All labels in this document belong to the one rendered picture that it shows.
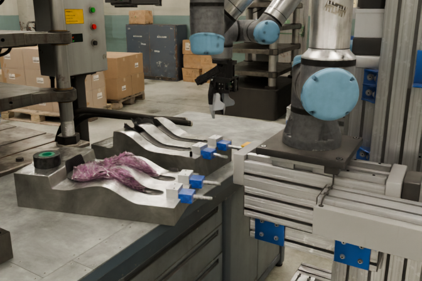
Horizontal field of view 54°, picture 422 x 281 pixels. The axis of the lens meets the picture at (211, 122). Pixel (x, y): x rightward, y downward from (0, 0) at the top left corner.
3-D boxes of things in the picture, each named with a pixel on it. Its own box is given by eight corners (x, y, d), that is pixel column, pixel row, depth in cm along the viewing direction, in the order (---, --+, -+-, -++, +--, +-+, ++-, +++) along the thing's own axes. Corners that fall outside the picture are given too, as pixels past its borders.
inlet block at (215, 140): (245, 153, 154) (245, 139, 153) (238, 157, 150) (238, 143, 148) (214, 147, 160) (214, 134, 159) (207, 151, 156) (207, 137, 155)
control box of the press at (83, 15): (124, 251, 247) (107, -9, 209) (84, 278, 221) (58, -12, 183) (97, 240, 258) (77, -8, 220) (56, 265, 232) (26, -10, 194)
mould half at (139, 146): (231, 160, 165) (232, 128, 161) (195, 183, 143) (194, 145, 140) (134, 141, 190) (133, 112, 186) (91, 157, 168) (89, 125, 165)
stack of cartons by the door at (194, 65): (227, 81, 838) (227, 39, 817) (220, 84, 810) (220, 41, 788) (189, 79, 875) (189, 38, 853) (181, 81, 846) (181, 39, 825)
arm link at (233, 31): (238, 14, 141) (214, 14, 139) (238, 47, 144) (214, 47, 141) (231, 14, 148) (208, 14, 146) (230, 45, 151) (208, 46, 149)
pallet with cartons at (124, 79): (145, 99, 676) (143, 52, 657) (119, 110, 601) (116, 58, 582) (82, 94, 713) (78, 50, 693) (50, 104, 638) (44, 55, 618)
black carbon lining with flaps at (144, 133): (210, 145, 161) (210, 121, 159) (187, 157, 148) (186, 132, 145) (140, 132, 178) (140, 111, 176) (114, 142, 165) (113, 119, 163)
